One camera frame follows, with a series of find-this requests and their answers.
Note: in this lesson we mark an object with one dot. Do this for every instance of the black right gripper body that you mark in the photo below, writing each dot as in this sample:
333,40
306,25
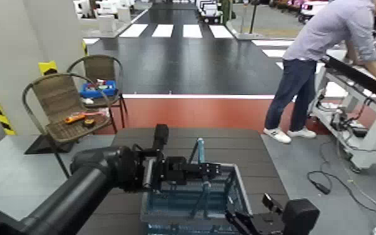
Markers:
268,226

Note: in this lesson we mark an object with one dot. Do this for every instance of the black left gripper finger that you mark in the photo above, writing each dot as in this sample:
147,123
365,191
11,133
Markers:
204,166
204,172

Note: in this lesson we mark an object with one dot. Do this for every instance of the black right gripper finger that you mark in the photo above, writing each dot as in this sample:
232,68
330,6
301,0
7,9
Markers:
238,223
272,204

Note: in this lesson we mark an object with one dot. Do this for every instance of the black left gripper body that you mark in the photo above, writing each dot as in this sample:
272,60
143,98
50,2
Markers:
161,170

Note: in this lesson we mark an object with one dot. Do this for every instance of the person's left forearm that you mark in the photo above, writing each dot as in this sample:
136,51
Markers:
352,52

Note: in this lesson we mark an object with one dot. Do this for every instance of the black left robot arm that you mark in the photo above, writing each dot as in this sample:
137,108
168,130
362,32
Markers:
76,190

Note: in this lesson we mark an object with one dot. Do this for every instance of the white sneaker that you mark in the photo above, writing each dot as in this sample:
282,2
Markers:
277,135
302,133

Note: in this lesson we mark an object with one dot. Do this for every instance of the black yellow tape measure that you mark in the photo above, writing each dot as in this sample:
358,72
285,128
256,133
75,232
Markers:
89,123

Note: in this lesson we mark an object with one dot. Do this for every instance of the small white object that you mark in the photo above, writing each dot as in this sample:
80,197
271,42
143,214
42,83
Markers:
88,101

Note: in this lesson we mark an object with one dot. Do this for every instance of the orange hand tool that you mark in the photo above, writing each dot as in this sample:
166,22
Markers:
75,118

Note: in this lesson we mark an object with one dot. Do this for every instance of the blue plastic parts bin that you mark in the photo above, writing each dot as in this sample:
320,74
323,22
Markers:
91,93

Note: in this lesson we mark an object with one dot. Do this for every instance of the black power adapter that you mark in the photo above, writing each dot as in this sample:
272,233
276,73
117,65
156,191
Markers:
358,132

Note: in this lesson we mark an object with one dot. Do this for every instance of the white workbench with black top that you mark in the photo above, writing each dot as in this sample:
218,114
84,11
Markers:
371,131

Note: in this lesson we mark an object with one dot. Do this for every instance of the narrow yellow black corner guard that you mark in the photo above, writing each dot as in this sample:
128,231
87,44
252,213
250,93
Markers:
85,47

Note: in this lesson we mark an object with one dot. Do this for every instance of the black pole with base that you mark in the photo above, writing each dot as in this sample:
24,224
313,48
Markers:
252,19

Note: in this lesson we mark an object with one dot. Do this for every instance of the white box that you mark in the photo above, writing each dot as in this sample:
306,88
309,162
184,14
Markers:
106,23

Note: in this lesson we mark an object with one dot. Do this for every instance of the person in grey shirt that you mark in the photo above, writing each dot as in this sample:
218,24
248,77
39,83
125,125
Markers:
325,32

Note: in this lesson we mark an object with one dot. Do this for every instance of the white pink miniature car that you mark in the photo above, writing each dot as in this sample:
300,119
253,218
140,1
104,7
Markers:
312,10

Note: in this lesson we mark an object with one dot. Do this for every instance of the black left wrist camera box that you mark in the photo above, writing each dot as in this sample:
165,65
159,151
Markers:
161,136

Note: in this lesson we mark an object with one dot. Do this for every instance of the brown wicker chair metal frame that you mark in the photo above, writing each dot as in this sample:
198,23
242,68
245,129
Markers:
101,69
60,98

